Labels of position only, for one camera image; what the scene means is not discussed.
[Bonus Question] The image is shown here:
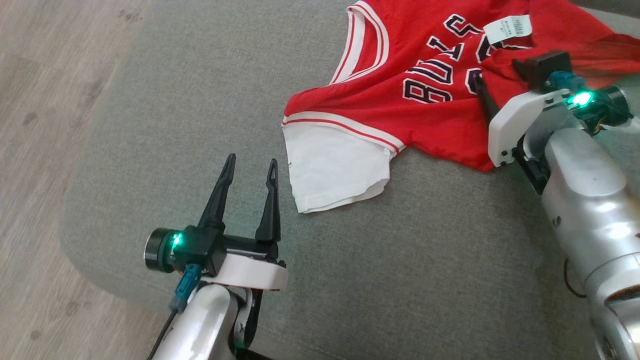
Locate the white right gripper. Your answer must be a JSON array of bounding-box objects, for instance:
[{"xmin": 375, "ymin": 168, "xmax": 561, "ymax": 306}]
[{"xmin": 472, "ymin": 73, "xmax": 571, "ymax": 169}]

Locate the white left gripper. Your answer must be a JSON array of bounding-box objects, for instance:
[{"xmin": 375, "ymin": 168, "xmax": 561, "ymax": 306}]
[{"xmin": 197, "ymin": 153, "xmax": 290, "ymax": 291}]

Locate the red white basketball jersey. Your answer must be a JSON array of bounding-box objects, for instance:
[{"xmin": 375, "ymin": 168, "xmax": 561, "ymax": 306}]
[{"xmin": 281, "ymin": 0, "xmax": 640, "ymax": 215}]

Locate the teal-plug right camera cable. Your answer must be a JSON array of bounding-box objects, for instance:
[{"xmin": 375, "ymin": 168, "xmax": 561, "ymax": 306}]
[{"xmin": 547, "ymin": 71, "xmax": 586, "ymax": 96}]

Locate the teal-plug camera cable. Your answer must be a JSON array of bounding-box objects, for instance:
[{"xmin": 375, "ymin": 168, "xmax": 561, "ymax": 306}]
[
  {"xmin": 147, "ymin": 264, "xmax": 203, "ymax": 360},
  {"xmin": 547, "ymin": 71, "xmax": 586, "ymax": 96}
]

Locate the teal-plug left camera cable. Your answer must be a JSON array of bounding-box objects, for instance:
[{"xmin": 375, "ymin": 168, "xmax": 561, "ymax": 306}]
[{"xmin": 147, "ymin": 264, "xmax": 203, "ymax": 360}]

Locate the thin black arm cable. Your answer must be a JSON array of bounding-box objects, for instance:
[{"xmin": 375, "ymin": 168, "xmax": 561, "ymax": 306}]
[{"xmin": 563, "ymin": 257, "xmax": 587, "ymax": 299}]

